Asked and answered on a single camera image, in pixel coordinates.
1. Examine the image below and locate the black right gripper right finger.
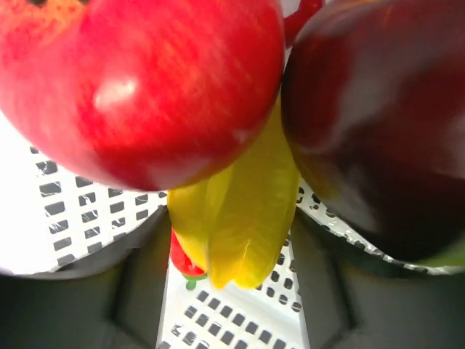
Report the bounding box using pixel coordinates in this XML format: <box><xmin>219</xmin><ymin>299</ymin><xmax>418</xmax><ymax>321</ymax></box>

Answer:
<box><xmin>291</xmin><ymin>209</ymin><xmax>464</xmax><ymax>348</ymax></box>

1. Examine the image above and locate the red chili pepper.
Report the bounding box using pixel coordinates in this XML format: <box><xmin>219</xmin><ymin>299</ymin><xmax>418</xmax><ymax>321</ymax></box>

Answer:
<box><xmin>283</xmin><ymin>0</ymin><xmax>325</xmax><ymax>49</ymax></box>

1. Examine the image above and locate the dark purple plum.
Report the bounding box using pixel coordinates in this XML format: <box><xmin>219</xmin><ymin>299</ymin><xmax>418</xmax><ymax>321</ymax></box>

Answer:
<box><xmin>282</xmin><ymin>1</ymin><xmax>464</xmax><ymax>266</ymax></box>

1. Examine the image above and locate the red apple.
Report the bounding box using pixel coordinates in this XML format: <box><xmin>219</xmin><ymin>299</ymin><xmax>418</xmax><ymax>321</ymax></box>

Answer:
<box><xmin>1</xmin><ymin>1</ymin><xmax>284</xmax><ymax>191</ymax></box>

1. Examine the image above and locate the yellow starfruit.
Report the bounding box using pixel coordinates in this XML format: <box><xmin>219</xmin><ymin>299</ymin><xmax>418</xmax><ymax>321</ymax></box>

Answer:
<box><xmin>167</xmin><ymin>101</ymin><xmax>300</xmax><ymax>289</ymax></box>

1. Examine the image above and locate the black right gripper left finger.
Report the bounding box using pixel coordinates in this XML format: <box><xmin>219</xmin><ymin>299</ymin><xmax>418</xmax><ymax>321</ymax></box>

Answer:
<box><xmin>1</xmin><ymin>206</ymin><xmax>171</xmax><ymax>348</ymax></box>

